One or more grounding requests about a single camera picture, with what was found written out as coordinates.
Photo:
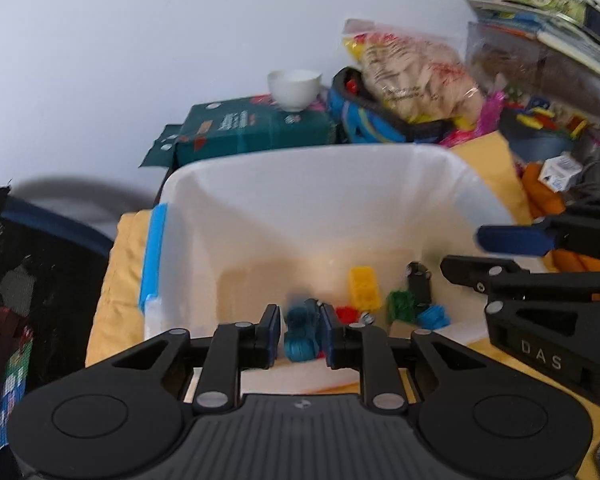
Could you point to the green building block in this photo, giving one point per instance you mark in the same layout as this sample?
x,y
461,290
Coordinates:
x,y
401,307

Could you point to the pink tinsel decoration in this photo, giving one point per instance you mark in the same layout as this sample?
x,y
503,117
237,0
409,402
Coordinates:
x,y
480,120

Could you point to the dark green cardboard box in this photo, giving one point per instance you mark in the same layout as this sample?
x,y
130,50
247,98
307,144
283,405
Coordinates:
x,y
250,127

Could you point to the teal plastic toy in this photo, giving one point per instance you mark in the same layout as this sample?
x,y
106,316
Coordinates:
x,y
300,332

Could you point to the bag of pale snacks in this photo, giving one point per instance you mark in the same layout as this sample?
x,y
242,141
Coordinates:
x,y
415,75

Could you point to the colourful printed packet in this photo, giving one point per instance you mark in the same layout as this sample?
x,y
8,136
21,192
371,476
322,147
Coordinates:
x,y
12,390

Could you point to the blue building block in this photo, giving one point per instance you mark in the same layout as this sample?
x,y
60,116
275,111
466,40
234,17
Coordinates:
x,y
432,317

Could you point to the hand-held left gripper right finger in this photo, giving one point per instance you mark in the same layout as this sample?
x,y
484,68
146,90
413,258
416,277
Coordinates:
x,y
329,335

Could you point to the red building block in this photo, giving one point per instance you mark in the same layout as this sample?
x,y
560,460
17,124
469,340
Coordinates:
x,y
347,315

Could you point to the translucent white plastic bin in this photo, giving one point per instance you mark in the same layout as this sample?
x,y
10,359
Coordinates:
x,y
260,220

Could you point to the blue and black toy case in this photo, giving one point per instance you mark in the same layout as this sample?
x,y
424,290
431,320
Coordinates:
x,y
365,115

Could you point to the dark grey round tub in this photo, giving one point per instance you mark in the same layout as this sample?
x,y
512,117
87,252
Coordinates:
x,y
535,142

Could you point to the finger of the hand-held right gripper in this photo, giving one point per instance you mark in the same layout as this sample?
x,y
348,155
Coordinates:
x,y
530,280
515,240

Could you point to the yellow cloth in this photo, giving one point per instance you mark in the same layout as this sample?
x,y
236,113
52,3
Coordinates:
x,y
125,285

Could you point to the orange cardboard box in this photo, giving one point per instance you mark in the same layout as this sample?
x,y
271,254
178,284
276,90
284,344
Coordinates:
x,y
542,190

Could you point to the stack of books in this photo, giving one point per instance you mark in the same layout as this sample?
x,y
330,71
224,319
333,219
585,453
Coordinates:
x,y
570,40

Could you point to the small white box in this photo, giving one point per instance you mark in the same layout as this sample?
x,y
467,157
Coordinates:
x,y
559,172

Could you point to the clear plastic toy box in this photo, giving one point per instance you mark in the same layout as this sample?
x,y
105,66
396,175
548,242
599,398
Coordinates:
x,y
530,70

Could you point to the white cup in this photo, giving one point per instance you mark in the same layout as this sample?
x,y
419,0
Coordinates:
x,y
294,87

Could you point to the long yellow building block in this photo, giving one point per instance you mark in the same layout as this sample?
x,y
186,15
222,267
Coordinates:
x,y
364,287

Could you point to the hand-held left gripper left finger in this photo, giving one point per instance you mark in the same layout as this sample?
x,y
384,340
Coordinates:
x,y
274,335

